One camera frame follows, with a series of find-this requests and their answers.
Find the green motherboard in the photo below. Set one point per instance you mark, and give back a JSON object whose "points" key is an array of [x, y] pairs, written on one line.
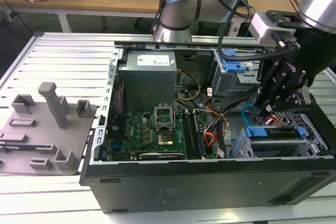
{"points": [[141, 132]]}

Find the grey parts rack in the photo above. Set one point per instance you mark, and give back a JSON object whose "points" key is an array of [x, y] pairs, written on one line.
{"points": [[39, 129]]}

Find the hard disk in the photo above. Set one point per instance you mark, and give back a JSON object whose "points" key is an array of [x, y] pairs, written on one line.
{"points": [[258, 131]]}

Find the black side camera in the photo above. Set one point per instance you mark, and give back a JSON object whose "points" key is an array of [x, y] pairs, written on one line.
{"points": [[302, 99]]}

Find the wooden desk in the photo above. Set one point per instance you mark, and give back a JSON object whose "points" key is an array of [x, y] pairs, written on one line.
{"points": [[105, 1]]}

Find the grey metal drive cage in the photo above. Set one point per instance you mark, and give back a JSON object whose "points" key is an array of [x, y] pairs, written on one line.
{"points": [[228, 85]]}

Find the blue plastic bay latch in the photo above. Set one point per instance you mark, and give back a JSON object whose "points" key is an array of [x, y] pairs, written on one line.
{"points": [[233, 64]]}

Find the CPU socket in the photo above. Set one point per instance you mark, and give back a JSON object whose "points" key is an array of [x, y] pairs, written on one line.
{"points": [[166, 139]]}

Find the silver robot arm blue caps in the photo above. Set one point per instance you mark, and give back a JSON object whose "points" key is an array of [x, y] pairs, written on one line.
{"points": [[178, 6]]}

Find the metal disk bay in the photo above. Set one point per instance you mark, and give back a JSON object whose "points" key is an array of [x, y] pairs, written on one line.
{"points": [[241, 145]]}

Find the grey power supply unit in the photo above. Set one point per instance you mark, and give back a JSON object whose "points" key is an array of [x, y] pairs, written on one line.
{"points": [[147, 82]]}

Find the black PC case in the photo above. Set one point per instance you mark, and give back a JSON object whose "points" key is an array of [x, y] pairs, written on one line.
{"points": [[183, 187]]}

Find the black expansion slot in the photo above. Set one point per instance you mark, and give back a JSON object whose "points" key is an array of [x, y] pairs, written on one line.
{"points": [[160, 155]]}

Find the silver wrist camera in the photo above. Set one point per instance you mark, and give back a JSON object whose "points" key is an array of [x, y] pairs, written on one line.
{"points": [[262, 26]]}

